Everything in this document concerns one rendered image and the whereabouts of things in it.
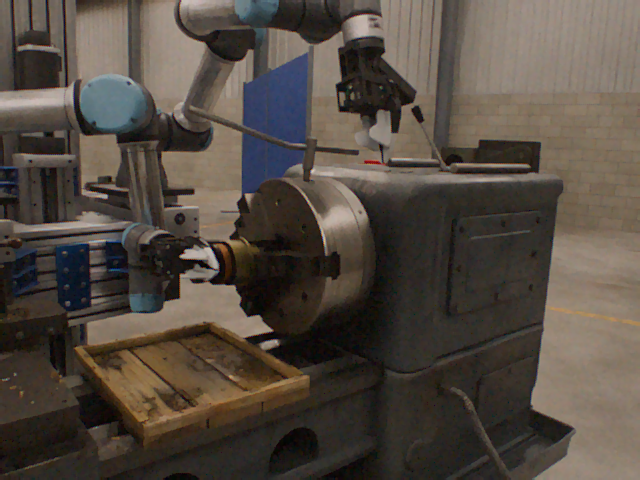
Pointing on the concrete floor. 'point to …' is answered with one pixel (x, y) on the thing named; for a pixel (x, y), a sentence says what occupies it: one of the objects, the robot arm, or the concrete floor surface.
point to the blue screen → (276, 119)
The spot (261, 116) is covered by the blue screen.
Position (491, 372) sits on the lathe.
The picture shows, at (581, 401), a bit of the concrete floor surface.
